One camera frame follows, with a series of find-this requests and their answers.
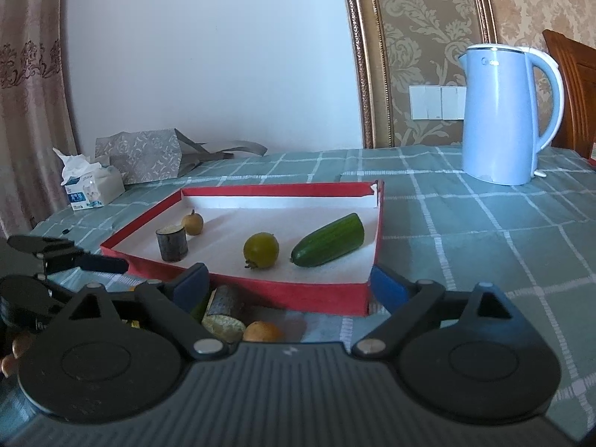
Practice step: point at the small orange fruit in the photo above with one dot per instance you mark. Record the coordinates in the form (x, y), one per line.
(261, 332)

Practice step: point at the green checked tablecloth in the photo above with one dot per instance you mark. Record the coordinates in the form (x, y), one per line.
(465, 242)

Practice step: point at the white tissue pack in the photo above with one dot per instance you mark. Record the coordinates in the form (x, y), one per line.
(95, 186)

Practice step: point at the grey patterned gift bag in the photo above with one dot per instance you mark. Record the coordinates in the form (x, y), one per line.
(139, 153)

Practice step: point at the white wall switch panel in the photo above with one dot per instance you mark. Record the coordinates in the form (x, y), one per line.
(433, 102)

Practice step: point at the red cardboard tray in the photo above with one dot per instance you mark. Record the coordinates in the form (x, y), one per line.
(223, 223)

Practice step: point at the light blue electric kettle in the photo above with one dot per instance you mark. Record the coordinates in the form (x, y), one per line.
(498, 116)

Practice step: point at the beige patterned curtain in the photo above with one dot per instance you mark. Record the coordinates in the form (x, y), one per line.
(32, 102)

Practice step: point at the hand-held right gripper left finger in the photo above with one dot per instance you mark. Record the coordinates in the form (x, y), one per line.
(191, 285)

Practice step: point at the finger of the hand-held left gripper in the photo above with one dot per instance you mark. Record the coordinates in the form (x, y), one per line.
(32, 243)
(102, 264)

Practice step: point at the gold wall panel frame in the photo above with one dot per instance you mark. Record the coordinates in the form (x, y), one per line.
(363, 79)

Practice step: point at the small brown pear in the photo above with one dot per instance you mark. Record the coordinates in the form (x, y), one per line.
(192, 223)

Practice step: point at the dark sugarcane piece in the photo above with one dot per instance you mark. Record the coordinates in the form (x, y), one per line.
(228, 302)
(172, 244)

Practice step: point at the long green cucumber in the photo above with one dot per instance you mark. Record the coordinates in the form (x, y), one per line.
(328, 240)

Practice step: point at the stubby green cucumber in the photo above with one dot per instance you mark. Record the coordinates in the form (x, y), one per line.
(200, 311)

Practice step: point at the green tomato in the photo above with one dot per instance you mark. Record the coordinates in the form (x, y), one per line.
(260, 250)

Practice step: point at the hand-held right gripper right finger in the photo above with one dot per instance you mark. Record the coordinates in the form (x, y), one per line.
(389, 288)

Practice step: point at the person's left hand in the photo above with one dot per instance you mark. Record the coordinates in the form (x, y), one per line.
(19, 345)

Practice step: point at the brown wooden chair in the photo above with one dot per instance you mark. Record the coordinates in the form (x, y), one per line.
(579, 93)

